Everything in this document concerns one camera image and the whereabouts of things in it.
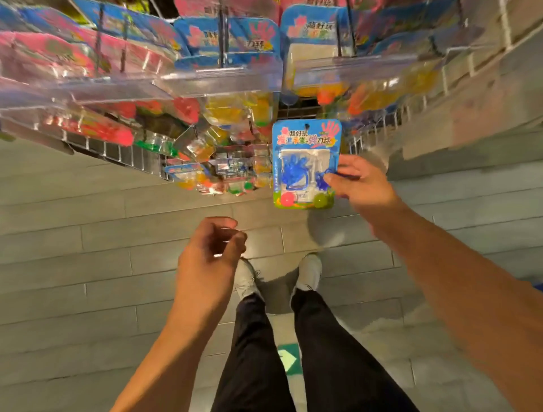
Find person's left hand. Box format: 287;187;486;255
174;216;249;331

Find person's right hand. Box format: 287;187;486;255
325;154;405;232

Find blue packet blue sticky toy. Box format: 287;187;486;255
271;119;342;210

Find pile of small toy packets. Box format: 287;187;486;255
0;0;476;196

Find person's left forearm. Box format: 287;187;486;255
110;310;230;412

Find person's black trousers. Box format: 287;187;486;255
210;289;421;412

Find green floor arrow sticker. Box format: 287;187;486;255
278;344;302;376

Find clear plastic label holder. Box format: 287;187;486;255
399;51;543;162

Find clear plastic price strip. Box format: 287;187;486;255
0;51;442;107

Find white wire display rack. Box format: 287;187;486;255
0;0;543;198

